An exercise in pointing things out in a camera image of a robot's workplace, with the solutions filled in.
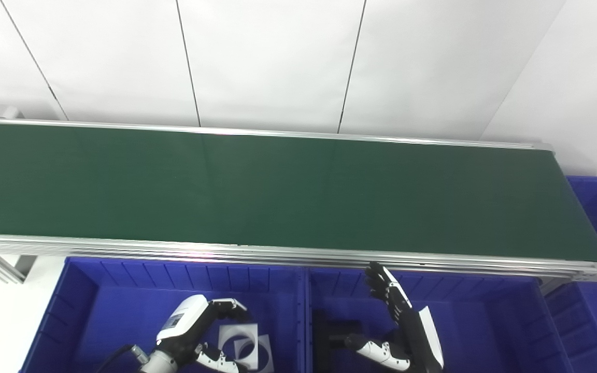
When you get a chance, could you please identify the white square part with hole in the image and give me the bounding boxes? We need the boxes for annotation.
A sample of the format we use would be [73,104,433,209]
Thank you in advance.
[218,323,259,363]
[234,334,275,373]

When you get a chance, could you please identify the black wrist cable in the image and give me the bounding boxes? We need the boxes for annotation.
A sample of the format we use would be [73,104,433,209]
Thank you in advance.
[95,345,136,373]

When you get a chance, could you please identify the black part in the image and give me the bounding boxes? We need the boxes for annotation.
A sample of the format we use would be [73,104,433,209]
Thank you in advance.
[312,310,364,373]

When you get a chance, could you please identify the aluminium conveyor leg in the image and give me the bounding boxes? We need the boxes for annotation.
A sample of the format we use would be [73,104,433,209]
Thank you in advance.
[0,252,38,285]

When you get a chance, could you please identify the green conveyor belt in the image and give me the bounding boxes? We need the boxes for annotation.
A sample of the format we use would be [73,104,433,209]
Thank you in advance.
[0,118,597,283]
[0,123,597,263]

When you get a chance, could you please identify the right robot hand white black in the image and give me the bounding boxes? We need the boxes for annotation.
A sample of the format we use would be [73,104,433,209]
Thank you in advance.
[344,261,445,373]

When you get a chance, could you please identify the blue bin with white parts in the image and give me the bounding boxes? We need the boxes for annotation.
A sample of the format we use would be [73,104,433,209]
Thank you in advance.
[19,257,310,373]

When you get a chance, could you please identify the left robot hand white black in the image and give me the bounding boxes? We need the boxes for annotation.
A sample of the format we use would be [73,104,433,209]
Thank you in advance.
[154,294,251,373]

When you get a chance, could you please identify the blue bin with black parts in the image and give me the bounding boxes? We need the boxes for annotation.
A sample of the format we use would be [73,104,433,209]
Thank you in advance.
[304,266,575,373]

